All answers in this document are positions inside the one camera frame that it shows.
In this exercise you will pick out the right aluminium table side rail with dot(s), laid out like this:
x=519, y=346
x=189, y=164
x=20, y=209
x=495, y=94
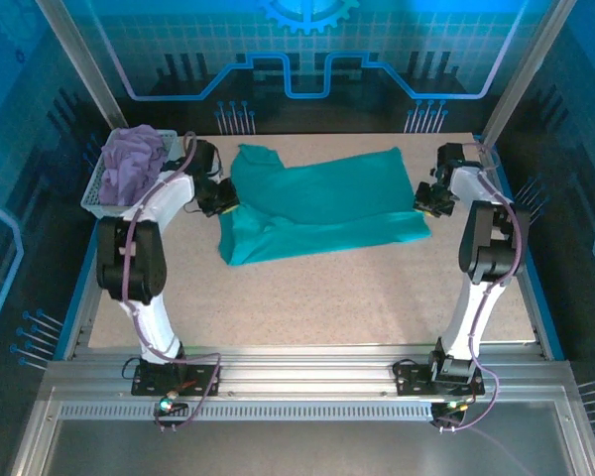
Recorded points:
x=538, y=322

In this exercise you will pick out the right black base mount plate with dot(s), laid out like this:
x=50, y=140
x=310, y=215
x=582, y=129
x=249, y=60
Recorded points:
x=411, y=382

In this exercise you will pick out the left aluminium table side rail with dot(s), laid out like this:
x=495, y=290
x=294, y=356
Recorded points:
x=86, y=322

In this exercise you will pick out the light blue plastic basket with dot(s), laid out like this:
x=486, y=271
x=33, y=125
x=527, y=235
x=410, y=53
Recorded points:
x=99, y=210

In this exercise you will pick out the aluminium frame post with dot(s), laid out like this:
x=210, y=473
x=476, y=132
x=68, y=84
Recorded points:
x=89, y=74
x=525, y=74

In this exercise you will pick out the left blue table edge trim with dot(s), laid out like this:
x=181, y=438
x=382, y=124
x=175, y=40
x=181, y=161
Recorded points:
x=72, y=322

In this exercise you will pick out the right blue table edge trim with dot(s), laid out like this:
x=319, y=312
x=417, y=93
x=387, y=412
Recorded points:
x=542, y=297

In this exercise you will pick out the small LED circuit board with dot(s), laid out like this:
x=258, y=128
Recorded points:
x=167, y=405
x=451, y=406

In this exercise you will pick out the teal printed t-shirt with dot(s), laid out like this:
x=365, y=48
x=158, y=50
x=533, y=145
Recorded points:
x=327, y=208

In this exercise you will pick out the left aluminium frame post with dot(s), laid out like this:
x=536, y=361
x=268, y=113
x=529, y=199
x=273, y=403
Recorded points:
x=89, y=74

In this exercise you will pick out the crumpled purple t-shirt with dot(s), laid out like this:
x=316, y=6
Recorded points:
x=129, y=168

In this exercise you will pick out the long aluminium base rail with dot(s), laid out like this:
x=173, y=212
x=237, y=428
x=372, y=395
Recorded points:
x=302, y=372

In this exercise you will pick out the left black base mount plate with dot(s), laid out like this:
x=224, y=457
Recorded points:
x=149, y=384

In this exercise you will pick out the blue table edge trim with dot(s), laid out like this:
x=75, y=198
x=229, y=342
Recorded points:
x=542, y=297
x=72, y=322

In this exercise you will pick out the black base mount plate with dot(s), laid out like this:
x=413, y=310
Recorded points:
x=149, y=384
x=411, y=382

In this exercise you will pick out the aluminium table side rail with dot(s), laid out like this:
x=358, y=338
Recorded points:
x=538, y=322
x=86, y=322

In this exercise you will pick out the right aluminium frame post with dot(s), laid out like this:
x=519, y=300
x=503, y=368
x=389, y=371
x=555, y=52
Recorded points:
x=525, y=74

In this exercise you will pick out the grey metal base panel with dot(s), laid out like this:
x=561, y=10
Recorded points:
x=302, y=451

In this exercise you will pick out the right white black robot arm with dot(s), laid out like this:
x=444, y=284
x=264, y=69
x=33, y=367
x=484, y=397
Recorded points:
x=491, y=248

